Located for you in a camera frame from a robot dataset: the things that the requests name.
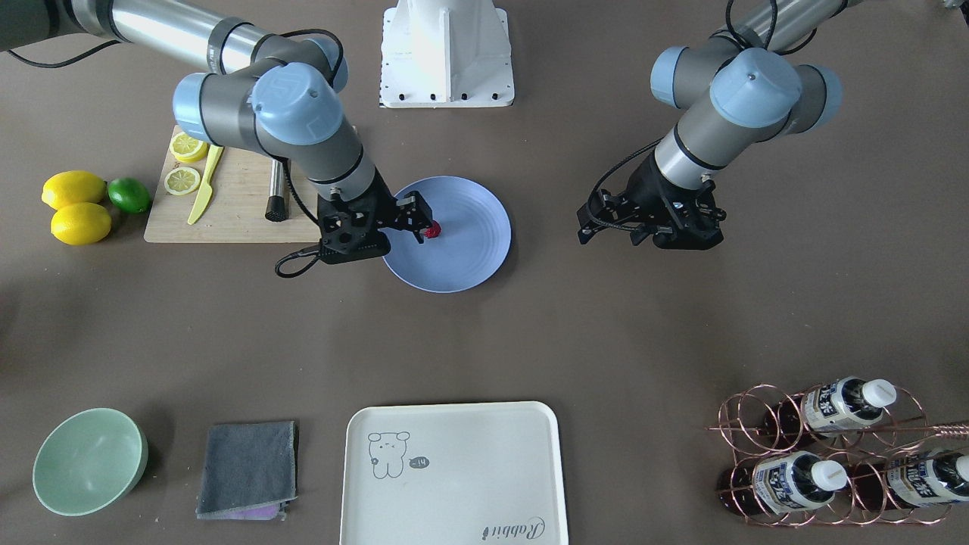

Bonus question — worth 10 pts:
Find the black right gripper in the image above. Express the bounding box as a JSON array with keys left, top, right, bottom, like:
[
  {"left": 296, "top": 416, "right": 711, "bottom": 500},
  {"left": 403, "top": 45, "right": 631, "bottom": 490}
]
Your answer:
[{"left": 317, "top": 170, "right": 434, "bottom": 265}]

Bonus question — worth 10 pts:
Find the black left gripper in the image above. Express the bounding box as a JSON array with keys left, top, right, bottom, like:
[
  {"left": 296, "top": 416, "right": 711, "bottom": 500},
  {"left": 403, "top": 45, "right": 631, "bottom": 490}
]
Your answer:
[{"left": 577, "top": 151, "right": 726, "bottom": 251}]

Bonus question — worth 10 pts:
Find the red strawberry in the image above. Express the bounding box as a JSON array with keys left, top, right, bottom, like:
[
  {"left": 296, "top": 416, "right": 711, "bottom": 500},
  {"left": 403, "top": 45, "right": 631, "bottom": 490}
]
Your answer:
[{"left": 421, "top": 220, "right": 441, "bottom": 239}]

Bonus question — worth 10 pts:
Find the blue round plate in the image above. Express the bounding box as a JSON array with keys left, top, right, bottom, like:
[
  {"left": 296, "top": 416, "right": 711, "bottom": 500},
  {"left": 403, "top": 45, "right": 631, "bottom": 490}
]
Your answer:
[{"left": 383, "top": 176, "right": 512, "bottom": 293}]

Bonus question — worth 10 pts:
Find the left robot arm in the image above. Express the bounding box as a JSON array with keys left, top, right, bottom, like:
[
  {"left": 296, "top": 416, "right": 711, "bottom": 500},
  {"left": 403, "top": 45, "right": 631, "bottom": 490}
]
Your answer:
[{"left": 577, "top": 1, "right": 855, "bottom": 251}]

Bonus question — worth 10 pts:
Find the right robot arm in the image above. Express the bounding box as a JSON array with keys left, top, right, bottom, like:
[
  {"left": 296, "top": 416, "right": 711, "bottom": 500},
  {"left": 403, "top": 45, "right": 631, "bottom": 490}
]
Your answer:
[{"left": 2, "top": 1, "right": 438, "bottom": 263}]

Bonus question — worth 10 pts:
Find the steel muddler black tip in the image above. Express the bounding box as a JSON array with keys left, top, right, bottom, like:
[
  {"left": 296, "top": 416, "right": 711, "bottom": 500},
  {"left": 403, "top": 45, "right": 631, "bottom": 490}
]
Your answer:
[{"left": 264, "top": 159, "right": 288, "bottom": 222}]

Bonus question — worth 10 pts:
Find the wooden cutting board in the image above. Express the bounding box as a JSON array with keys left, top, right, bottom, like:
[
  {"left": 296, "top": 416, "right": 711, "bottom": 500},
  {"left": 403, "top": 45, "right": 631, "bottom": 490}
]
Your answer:
[{"left": 143, "top": 148, "right": 319, "bottom": 244}]

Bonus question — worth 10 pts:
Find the yellow plastic knife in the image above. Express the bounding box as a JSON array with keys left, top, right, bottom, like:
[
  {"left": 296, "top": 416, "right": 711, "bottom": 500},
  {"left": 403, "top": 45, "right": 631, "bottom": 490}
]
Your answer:
[{"left": 187, "top": 145, "right": 224, "bottom": 225}]

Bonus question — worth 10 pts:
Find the lemon half lower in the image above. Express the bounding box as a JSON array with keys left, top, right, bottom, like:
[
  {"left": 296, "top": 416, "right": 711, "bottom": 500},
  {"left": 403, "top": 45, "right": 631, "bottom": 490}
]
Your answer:
[{"left": 163, "top": 167, "right": 201, "bottom": 196}]

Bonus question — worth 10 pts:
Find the lemon half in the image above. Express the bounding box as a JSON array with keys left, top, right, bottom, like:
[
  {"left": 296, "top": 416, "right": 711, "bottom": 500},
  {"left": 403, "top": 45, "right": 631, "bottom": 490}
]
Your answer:
[
  {"left": 167, "top": 131, "right": 209, "bottom": 164},
  {"left": 163, "top": 167, "right": 201, "bottom": 196}
]

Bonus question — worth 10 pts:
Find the lemon half upper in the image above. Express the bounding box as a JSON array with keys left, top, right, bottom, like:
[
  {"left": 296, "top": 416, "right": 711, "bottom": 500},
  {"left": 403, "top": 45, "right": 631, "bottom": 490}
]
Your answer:
[{"left": 167, "top": 131, "right": 209, "bottom": 164}]

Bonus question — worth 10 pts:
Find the cream rabbit tray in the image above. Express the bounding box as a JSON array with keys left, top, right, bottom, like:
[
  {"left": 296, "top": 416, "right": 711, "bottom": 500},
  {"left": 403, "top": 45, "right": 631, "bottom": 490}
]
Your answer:
[{"left": 339, "top": 401, "right": 570, "bottom": 544}]

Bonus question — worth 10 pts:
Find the drink bottle back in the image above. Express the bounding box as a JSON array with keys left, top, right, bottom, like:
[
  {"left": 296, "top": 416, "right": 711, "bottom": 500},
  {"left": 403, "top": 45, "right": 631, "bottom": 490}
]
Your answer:
[
  {"left": 762, "top": 376, "right": 899, "bottom": 450},
  {"left": 848, "top": 449, "right": 968, "bottom": 512}
]

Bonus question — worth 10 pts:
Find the drink bottle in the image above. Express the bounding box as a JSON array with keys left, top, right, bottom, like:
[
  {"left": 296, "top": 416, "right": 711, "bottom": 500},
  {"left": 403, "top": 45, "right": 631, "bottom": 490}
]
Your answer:
[
  {"left": 716, "top": 450, "right": 849, "bottom": 517},
  {"left": 762, "top": 376, "right": 899, "bottom": 450},
  {"left": 848, "top": 449, "right": 968, "bottom": 512}
]

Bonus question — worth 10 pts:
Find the green lime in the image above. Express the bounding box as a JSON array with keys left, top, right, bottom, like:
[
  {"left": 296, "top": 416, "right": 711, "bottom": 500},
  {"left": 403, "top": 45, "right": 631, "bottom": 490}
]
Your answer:
[{"left": 106, "top": 177, "right": 152, "bottom": 214}]

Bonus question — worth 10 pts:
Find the drink bottle front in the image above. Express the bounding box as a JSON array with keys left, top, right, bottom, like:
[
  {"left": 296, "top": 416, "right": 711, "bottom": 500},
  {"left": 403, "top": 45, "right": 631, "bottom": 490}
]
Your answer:
[{"left": 716, "top": 450, "right": 849, "bottom": 517}]

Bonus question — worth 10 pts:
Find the grey folded cloth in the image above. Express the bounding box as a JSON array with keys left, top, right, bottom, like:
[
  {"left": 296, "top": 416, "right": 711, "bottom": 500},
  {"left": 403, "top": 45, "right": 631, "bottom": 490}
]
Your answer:
[{"left": 196, "top": 420, "right": 298, "bottom": 521}]

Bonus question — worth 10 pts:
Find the yellow lemon lower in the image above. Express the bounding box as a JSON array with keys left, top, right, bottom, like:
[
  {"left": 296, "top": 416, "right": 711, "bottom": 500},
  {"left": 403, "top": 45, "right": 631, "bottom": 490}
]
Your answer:
[{"left": 51, "top": 201, "right": 112, "bottom": 245}]

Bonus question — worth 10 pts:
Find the yellow lemon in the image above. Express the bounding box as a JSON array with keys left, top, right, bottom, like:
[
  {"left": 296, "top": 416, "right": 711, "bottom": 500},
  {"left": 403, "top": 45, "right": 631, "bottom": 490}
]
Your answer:
[
  {"left": 41, "top": 170, "right": 106, "bottom": 210},
  {"left": 51, "top": 201, "right": 112, "bottom": 245}
]

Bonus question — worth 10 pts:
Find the yellow lemon upper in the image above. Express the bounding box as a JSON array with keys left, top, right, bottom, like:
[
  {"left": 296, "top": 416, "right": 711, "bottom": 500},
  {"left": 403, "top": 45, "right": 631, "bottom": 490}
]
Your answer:
[{"left": 41, "top": 170, "right": 106, "bottom": 210}]

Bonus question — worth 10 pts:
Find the green bowl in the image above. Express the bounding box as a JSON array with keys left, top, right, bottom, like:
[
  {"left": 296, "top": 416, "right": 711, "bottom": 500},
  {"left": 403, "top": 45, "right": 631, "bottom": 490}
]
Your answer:
[{"left": 32, "top": 408, "right": 148, "bottom": 517}]

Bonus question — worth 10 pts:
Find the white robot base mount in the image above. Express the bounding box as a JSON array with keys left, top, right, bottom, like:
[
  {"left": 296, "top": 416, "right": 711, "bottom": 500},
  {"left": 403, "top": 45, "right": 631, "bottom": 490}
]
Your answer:
[{"left": 379, "top": 1, "right": 516, "bottom": 108}]

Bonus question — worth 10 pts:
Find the copper wire bottle rack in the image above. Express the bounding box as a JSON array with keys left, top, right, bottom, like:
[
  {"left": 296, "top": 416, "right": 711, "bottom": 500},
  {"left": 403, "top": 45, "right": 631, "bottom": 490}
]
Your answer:
[{"left": 710, "top": 384, "right": 967, "bottom": 528}]

